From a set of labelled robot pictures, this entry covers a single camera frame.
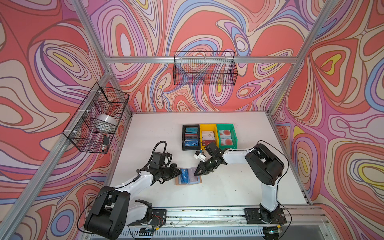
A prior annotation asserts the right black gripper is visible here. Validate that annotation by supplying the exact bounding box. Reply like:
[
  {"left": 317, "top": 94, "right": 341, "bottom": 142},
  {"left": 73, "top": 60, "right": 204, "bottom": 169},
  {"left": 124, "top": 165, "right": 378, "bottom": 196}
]
[{"left": 193, "top": 155, "right": 218, "bottom": 176}]

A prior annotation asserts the blue credit card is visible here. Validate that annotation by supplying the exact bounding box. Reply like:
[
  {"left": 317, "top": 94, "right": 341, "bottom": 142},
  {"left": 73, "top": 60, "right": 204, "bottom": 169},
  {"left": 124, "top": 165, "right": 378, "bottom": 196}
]
[{"left": 180, "top": 169, "right": 190, "bottom": 184}]

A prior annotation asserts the tan leather card holder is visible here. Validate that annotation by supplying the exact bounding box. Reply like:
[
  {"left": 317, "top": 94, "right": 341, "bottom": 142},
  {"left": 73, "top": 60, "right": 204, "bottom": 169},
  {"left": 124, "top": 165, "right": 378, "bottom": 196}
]
[{"left": 176, "top": 167, "right": 202, "bottom": 186}]

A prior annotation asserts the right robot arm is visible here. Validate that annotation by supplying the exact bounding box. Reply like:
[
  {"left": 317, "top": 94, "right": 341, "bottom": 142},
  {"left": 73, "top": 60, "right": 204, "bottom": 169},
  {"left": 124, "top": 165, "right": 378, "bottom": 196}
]
[{"left": 194, "top": 141, "right": 285, "bottom": 214}]

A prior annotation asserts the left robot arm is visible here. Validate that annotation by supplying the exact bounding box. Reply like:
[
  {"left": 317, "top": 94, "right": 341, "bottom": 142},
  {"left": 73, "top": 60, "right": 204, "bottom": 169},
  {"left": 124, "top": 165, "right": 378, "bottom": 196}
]
[{"left": 84, "top": 152, "right": 182, "bottom": 240}]

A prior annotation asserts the black plastic bin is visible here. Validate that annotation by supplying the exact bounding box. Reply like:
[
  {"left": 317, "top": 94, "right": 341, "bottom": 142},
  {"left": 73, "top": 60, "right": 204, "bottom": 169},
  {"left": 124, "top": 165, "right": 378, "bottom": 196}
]
[{"left": 182, "top": 125, "right": 201, "bottom": 151}]

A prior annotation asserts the yellow plastic bin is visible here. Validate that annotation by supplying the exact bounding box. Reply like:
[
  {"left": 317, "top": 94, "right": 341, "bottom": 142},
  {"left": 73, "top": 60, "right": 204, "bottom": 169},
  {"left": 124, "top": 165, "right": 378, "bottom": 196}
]
[{"left": 200, "top": 124, "right": 219, "bottom": 150}]

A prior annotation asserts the green plastic bin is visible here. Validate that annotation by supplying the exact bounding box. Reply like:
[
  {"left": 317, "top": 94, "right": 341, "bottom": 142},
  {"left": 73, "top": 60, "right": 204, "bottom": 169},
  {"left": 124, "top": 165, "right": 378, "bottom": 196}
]
[{"left": 217, "top": 124, "right": 238, "bottom": 149}]

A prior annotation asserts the white tape roll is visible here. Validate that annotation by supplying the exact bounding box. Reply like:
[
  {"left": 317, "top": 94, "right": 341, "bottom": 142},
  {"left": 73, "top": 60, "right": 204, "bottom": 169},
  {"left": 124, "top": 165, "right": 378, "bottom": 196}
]
[{"left": 94, "top": 114, "right": 118, "bottom": 134}]

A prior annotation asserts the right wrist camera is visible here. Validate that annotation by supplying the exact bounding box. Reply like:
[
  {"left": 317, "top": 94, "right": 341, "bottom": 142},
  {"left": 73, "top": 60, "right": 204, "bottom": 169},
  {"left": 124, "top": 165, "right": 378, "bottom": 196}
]
[{"left": 194, "top": 150, "right": 206, "bottom": 161}]

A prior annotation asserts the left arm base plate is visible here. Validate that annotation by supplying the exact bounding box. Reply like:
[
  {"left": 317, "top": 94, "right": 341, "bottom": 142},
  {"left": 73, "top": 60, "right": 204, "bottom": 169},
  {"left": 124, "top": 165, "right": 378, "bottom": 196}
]
[{"left": 126, "top": 209, "right": 167, "bottom": 227}]

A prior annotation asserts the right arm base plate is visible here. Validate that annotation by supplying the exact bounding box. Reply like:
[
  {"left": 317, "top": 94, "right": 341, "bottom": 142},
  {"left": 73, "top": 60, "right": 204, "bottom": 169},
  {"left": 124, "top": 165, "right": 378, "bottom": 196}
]
[{"left": 243, "top": 206, "right": 287, "bottom": 225}]

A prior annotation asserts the left wall wire basket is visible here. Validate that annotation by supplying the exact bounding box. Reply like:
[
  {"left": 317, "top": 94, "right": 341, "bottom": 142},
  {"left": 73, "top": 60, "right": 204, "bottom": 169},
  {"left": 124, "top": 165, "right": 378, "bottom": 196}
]
[{"left": 63, "top": 83, "right": 130, "bottom": 154}]

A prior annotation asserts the wall wire basket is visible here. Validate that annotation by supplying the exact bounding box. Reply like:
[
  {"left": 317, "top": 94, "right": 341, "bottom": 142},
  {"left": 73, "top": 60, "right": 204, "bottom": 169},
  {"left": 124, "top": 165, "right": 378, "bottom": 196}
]
[
  {"left": 173, "top": 50, "right": 238, "bottom": 86},
  {"left": 63, "top": 83, "right": 130, "bottom": 154}
]

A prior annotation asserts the back wall wire basket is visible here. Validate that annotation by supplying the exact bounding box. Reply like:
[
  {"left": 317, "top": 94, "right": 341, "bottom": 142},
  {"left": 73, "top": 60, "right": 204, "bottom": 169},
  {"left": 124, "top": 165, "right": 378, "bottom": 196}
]
[{"left": 173, "top": 50, "right": 238, "bottom": 86}]

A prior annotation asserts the aluminium front rail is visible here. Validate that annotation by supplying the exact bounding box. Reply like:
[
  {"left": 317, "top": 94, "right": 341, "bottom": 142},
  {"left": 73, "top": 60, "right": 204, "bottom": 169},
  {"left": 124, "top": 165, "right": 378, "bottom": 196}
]
[{"left": 82, "top": 205, "right": 331, "bottom": 232}]

